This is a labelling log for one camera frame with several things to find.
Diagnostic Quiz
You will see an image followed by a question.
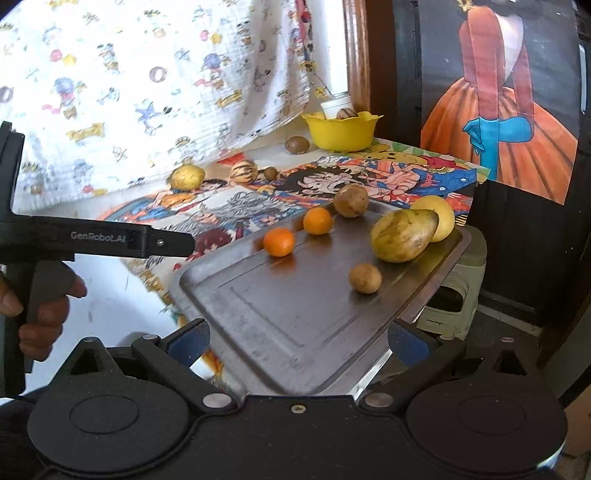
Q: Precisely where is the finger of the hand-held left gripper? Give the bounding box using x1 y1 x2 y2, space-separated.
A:
147 227 195 259

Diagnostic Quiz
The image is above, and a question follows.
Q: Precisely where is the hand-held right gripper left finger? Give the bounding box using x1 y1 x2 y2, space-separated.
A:
58 318 238 414

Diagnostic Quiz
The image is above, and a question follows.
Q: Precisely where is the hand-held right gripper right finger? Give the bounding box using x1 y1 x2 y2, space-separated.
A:
360 318 539 411

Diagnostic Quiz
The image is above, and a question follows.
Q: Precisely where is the golden yellow pear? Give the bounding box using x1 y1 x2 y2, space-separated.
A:
170 164 206 191

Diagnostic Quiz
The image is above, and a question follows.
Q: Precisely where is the metal baking tray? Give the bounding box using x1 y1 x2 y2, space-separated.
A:
168 196 474 395

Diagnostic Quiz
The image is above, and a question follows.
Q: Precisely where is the striped pepino melon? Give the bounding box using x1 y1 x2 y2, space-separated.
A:
229 160 258 185

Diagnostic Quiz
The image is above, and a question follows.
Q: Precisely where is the mottled yellow-green fruit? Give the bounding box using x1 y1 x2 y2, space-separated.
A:
370 209 439 264

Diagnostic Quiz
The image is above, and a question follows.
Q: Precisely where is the small orange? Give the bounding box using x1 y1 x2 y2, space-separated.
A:
263 228 296 257
303 207 334 236

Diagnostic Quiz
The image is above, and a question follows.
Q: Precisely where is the pale yellow round fruit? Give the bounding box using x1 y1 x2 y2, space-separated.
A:
411 195 456 243

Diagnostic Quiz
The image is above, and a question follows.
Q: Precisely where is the brown wrinkled fruit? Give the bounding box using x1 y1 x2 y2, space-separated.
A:
333 184 369 218

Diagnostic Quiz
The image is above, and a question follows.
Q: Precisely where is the person's left hand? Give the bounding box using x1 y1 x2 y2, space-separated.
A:
0 265 88 363

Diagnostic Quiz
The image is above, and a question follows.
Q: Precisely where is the green plastic stool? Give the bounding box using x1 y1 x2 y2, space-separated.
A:
418 228 488 340

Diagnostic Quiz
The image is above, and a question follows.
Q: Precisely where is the black door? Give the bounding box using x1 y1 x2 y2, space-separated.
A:
392 0 591 324

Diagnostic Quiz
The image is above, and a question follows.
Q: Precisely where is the colourful cartoon printed table cover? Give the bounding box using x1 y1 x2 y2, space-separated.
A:
99 141 489 374

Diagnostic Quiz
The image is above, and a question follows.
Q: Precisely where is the white cartoon printed blanket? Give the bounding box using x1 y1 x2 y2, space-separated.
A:
0 0 311 217

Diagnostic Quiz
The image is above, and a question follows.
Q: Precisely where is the yellow scalloped plastic bowl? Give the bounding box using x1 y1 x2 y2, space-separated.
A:
302 111 383 152

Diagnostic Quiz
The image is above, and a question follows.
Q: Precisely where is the white cup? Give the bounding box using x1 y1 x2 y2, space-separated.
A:
321 95 354 120

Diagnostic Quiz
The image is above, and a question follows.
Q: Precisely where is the thin plant twig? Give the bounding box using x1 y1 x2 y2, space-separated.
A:
310 76 338 101

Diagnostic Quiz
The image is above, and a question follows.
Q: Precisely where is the brown wooden door jamb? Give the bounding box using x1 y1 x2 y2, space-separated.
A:
342 0 384 116

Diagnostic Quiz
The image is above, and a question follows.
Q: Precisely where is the wall poster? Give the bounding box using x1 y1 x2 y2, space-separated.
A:
420 0 580 206

